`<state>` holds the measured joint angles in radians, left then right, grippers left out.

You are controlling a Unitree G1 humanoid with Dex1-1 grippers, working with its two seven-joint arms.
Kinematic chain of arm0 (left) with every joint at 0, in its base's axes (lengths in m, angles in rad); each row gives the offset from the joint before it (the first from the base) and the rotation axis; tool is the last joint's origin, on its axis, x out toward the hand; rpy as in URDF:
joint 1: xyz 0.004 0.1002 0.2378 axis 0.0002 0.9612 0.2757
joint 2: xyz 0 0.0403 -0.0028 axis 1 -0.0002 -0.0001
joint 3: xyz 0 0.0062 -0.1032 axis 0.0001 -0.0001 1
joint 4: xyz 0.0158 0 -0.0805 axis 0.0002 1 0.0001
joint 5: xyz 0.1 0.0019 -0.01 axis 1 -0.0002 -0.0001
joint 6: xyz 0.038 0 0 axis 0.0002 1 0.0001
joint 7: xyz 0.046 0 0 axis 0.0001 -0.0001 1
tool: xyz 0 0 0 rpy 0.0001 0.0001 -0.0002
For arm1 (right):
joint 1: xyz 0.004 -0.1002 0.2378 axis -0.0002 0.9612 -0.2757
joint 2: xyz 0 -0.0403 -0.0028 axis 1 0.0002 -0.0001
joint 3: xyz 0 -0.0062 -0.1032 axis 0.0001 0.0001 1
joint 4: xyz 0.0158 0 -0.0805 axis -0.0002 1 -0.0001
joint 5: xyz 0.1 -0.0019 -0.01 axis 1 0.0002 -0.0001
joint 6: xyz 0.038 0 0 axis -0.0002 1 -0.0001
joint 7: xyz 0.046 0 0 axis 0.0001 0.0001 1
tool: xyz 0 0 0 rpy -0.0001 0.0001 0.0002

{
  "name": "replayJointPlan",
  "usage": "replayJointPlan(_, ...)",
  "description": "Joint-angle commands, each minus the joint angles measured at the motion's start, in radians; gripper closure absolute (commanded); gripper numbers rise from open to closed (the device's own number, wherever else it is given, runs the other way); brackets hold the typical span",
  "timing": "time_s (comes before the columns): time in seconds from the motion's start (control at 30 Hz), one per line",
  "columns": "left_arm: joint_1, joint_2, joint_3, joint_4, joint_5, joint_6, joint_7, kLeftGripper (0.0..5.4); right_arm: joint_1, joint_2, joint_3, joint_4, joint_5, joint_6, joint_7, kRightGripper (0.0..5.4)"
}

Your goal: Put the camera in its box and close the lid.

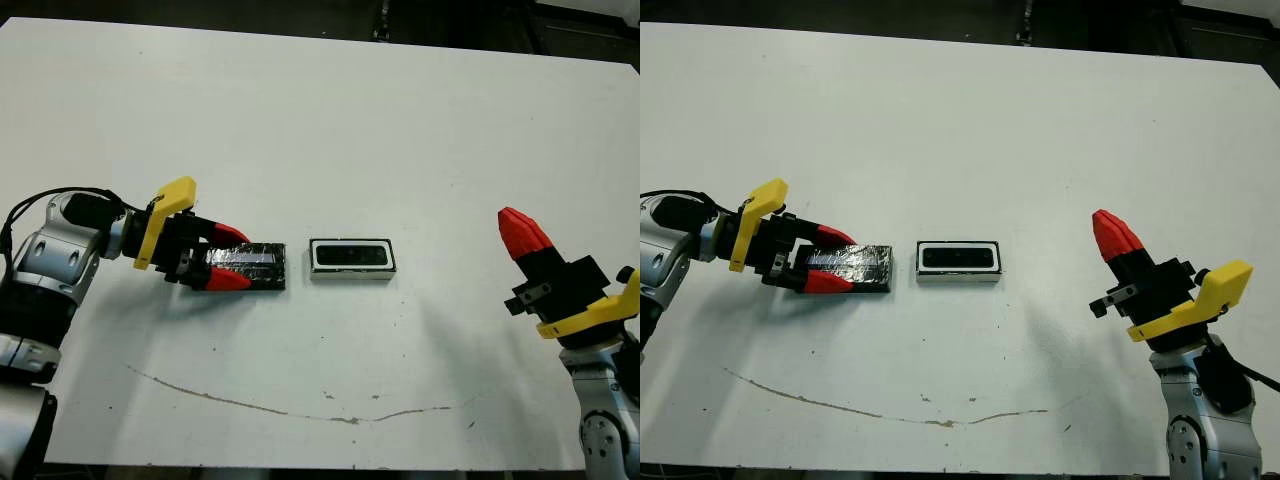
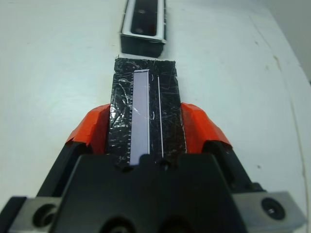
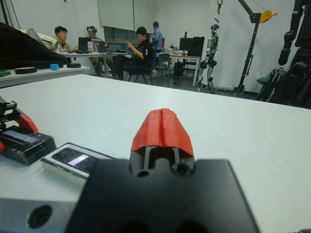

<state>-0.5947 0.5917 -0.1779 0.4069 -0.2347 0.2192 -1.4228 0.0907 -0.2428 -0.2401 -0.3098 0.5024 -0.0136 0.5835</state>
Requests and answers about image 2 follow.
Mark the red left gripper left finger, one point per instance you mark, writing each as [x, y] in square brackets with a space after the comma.
[90, 131]

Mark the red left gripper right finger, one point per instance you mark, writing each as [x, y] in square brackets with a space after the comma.
[201, 131]

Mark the glossy black box lid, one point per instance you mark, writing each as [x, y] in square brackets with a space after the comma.
[167, 109]

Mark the white-lined camera box base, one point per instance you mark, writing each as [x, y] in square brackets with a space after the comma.
[141, 47]

